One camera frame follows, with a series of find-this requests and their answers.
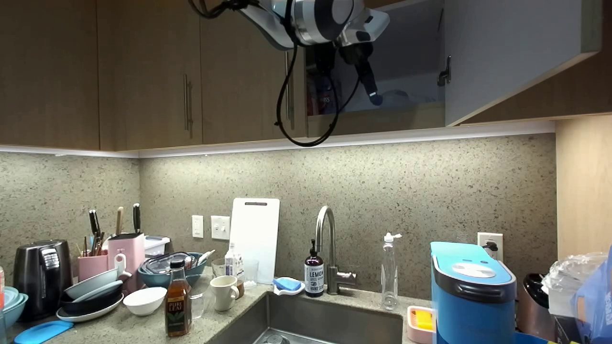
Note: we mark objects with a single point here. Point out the blue coffee machine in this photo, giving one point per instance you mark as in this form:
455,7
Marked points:
471,301

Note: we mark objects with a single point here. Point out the blue bowl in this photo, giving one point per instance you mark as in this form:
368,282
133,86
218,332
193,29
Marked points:
155,278

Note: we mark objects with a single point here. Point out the white sponge dish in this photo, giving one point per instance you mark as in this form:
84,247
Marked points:
291,291

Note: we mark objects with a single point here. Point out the clear plastic container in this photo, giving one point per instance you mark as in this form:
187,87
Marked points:
157,244

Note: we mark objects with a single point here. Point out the steel tap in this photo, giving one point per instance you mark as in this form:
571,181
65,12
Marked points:
332,267

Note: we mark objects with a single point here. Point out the clear plastic bag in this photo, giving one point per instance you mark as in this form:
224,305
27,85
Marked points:
569,282

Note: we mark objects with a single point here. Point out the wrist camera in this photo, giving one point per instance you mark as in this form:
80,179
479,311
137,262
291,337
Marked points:
324,57

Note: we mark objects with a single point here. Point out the pink sponge holder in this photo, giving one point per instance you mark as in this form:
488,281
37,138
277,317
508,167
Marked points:
414,329

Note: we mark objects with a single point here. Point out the white cutting board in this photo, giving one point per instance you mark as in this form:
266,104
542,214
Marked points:
256,234

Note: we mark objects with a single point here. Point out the stack of blue bowls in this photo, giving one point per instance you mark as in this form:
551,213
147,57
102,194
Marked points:
12,303

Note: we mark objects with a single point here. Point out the blue plastic lid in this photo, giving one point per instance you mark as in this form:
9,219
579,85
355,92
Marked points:
43,331

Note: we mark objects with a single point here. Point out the white bowl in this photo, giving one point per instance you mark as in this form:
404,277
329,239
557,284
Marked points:
143,301

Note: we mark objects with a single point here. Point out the white switch plate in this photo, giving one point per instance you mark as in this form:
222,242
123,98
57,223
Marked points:
220,227

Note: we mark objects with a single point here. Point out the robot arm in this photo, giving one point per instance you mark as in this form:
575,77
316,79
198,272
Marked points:
315,19

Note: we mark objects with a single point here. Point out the pale blue water bottle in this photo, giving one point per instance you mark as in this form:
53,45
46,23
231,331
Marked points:
406,99

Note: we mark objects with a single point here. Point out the clear drinking glass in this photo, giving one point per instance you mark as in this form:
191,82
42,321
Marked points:
198,303
218,267
250,273

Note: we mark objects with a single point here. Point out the small white labelled bottle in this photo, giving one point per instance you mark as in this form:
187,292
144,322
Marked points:
233,267

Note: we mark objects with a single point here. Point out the wooden upper cabinet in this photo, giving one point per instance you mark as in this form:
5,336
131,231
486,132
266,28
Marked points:
143,71

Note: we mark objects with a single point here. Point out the bundle of utensils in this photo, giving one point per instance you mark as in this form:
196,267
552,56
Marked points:
94,243

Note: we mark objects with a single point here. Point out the iced tea bottle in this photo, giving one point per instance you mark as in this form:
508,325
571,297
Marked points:
178,306

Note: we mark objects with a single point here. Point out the steel kettle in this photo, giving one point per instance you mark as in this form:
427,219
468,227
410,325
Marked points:
533,306

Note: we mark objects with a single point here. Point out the pink knife block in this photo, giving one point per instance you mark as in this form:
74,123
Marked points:
128,255

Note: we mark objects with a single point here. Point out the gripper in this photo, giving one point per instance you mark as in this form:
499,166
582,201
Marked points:
355,53

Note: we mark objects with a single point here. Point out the clear dish soap bottle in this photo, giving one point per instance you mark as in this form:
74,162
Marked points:
389,282

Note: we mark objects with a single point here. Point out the stack of plates and bowls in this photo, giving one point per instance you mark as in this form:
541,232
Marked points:
91,298

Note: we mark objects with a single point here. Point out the yellow sponge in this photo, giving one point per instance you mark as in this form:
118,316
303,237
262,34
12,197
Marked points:
423,320

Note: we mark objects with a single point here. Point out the pink utensil holder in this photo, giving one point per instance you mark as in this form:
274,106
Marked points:
92,266

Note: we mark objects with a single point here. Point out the heap of container lids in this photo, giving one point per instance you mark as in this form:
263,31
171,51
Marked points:
165,263

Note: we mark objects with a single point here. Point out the dark red packet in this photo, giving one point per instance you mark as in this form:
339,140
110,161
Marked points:
319,98

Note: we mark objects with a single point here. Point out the wooden cabinet door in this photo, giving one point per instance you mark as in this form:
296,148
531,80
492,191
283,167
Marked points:
48,71
244,86
148,71

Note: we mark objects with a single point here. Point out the blue sponge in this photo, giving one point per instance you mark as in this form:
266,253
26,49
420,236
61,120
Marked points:
287,283

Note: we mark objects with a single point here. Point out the steel sink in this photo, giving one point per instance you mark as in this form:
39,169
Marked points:
330,320

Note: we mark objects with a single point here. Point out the open grey-lined cabinet door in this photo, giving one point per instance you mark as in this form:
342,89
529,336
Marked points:
507,52

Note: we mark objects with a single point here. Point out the black toaster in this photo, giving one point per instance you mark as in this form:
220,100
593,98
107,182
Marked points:
40,277

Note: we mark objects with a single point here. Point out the dark soap pump bottle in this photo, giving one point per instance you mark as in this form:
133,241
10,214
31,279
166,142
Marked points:
314,277

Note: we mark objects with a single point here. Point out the white wall socket with plug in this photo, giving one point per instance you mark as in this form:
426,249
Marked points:
490,246

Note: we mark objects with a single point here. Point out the white mug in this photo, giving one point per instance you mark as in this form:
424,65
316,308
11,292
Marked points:
222,294

